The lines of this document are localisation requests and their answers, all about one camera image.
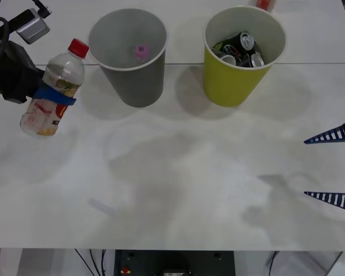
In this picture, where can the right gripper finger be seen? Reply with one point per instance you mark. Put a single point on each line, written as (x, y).
(337, 199)
(337, 134)

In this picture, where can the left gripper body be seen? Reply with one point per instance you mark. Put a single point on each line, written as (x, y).
(14, 74)

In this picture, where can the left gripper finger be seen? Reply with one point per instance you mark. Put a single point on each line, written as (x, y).
(61, 99)

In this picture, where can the clear bottle with red cap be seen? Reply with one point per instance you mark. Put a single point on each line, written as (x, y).
(64, 72)

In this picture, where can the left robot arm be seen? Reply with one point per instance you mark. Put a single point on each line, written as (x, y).
(31, 27)

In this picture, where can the grey plastic bin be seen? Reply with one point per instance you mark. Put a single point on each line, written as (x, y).
(138, 83)

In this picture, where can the clear bottle with pink cap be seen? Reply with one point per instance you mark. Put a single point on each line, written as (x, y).
(141, 51)

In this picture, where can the black can with silver top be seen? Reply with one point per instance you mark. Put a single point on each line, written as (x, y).
(257, 60)

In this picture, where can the yellow-green plastic bin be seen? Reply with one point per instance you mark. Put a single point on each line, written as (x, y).
(233, 83)

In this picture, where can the black and green can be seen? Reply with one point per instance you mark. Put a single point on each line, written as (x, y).
(246, 39)

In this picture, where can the silver-topped can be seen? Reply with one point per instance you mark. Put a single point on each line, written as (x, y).
(228, 58)

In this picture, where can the red and black can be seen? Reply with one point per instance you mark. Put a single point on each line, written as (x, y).
(232, 49)

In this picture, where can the red and orange object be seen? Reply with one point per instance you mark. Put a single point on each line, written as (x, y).
(265, 3)

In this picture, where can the black robot torso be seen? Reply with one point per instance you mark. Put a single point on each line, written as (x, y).
(175, 263)

